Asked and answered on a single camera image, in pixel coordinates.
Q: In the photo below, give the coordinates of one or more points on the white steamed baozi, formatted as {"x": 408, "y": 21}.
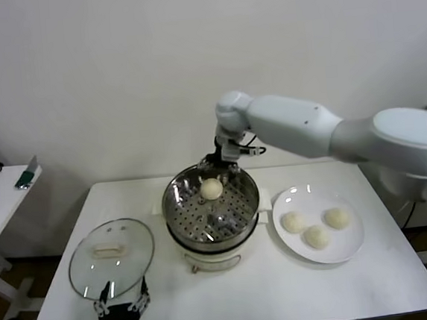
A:
{"x": 316, "y": 237}
{"x": 211, "y": 189}
{"x": 295, "y": 222}
{"x": 337, "y": 218}

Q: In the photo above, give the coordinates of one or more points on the green circuit board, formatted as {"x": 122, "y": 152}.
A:
{"x": 25, "y": 179}

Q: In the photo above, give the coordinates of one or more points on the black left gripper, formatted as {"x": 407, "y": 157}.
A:
{"x": 119, "y": 318}

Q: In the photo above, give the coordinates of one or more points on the white side table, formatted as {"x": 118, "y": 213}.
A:
{"x": 4, "y": 208}

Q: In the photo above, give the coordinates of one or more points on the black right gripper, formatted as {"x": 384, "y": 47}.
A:
{"x": 220, "y": 155}

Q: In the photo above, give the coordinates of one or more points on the white round plate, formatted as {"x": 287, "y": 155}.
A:
{"x": 314, "y": 200}

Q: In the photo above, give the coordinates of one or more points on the perforated steel steamer basket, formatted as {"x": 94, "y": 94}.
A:
{"x": 188, "y": 214}

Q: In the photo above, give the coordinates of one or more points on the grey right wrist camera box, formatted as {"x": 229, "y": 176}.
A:
{"x": 231, "y": 151}

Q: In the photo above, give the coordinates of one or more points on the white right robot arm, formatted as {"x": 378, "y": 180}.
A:
{"x": 288, "y": 116}

